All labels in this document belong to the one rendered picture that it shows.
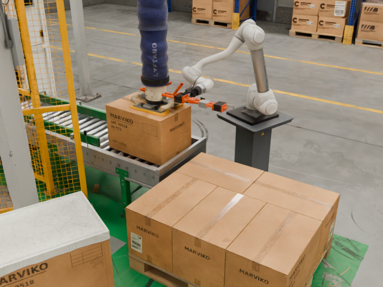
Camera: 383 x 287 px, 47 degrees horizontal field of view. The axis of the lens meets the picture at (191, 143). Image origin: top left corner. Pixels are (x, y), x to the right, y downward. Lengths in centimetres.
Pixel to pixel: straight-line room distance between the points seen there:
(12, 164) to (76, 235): 132
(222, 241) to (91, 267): 92
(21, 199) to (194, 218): 130
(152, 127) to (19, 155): 99
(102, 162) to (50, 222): 163
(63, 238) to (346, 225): 260
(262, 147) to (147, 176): 116
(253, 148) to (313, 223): 120
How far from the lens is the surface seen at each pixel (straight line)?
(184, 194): 322
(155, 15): 334
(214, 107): 328
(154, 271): 337
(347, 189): 454
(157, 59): 343
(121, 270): 344
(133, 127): 361
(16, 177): 339
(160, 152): 350
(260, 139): 403
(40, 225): 224
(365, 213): 425
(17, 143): 331
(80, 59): 654
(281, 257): 273
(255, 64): 361
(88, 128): 435
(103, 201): 420
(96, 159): 385
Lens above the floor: 230
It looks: 26 degrees down
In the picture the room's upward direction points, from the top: straight up
